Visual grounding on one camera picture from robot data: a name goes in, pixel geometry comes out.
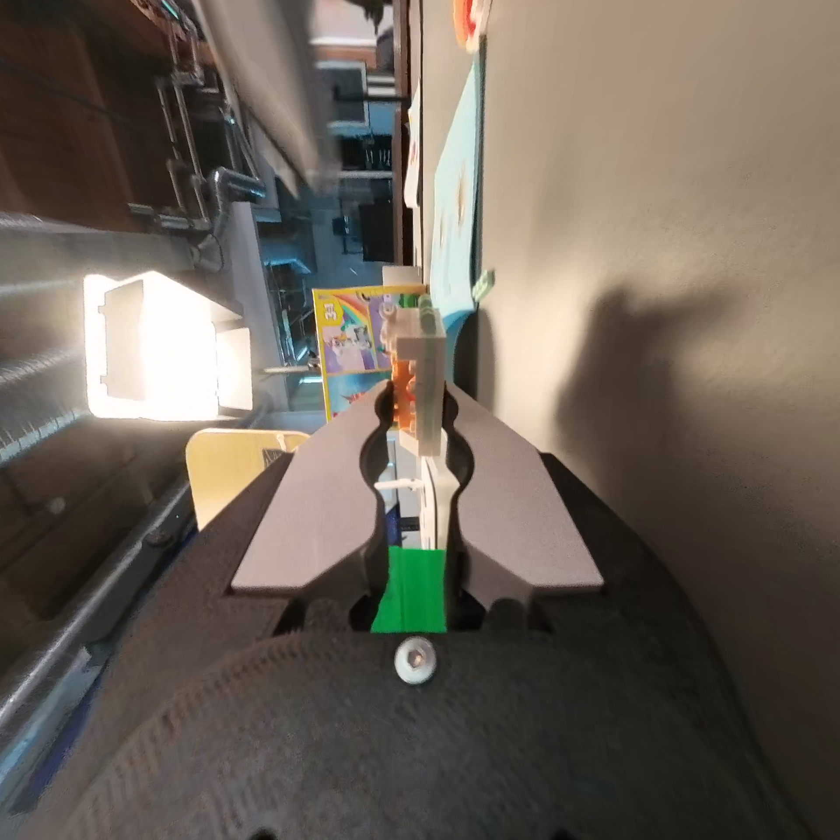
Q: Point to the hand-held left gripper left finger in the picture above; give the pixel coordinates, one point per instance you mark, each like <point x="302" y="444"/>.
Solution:
<point x="308" y="525"/>

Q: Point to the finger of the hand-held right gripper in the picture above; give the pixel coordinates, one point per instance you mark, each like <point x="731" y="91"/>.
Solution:
<point x="275" y="79"/>

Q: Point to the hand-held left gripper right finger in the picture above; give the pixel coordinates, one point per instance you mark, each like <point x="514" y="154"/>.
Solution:
<point x="525" y="525"/>

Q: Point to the orange and white lego assembly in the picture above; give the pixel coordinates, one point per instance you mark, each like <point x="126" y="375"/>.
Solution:
<point x="430" y="387"/>

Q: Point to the yellow lego set box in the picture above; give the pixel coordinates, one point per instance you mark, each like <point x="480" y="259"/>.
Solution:
<point x="348" y="354"/>

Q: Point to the orange and red lego pieces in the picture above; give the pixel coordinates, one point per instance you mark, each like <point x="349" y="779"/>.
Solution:
<point x="469" y="26"/>

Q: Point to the pale green lego piece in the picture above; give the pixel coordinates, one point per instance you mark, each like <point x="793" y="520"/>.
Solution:
<point x="484" y="285"/>

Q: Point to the monitor on stand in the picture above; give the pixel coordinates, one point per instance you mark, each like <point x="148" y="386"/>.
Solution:
<point x="351" y="92"/>

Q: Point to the white zip tie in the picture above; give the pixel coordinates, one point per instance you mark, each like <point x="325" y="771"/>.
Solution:
<point x="282" y="442"/>

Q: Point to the light wooden board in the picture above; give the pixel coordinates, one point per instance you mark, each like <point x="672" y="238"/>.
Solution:
<point x="229" y="466"/>

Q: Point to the green plastic bin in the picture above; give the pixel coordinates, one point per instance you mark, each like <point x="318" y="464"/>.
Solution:
<point x="410" y="590"/>

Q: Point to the white instruction booklet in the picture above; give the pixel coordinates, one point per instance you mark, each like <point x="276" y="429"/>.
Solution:
<point x="413" y="164"/>

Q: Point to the light blue instruction booklet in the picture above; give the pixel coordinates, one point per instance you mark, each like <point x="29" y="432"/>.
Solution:
<point x="456" y="216"/>

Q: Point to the bright studio light panel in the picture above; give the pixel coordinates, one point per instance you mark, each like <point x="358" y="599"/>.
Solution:
<point x="157" y="348"/>

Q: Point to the silver flexible duct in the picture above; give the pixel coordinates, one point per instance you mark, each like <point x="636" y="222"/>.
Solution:
<point x="229" y="187"/>

